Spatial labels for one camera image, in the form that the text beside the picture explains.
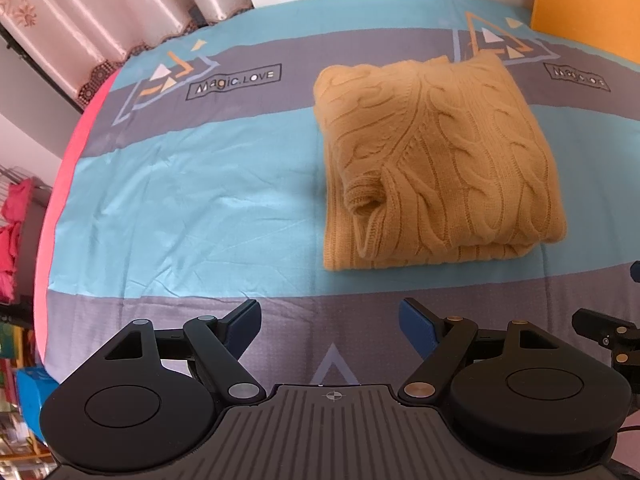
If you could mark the pink mattress edge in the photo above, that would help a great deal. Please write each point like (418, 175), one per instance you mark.
(55, 200)

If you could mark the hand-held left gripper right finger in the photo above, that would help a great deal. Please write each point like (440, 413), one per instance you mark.
(417, 327)

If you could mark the pink clothes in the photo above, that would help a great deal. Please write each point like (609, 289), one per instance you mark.
(12, 250)

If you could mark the blue and grey printed bedsheet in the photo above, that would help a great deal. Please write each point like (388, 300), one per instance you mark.
(200, 185)

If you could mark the orange wooden board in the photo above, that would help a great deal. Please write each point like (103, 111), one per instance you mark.
(585, 0)

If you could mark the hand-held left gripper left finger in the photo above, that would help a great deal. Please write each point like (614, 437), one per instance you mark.
(245, 327)

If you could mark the pink embroidered curtain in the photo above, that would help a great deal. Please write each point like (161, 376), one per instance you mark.
(100, 15)

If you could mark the blue box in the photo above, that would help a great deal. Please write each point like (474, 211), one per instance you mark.
(32, 387)

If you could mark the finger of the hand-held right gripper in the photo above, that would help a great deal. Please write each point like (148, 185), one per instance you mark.
(600, 327)

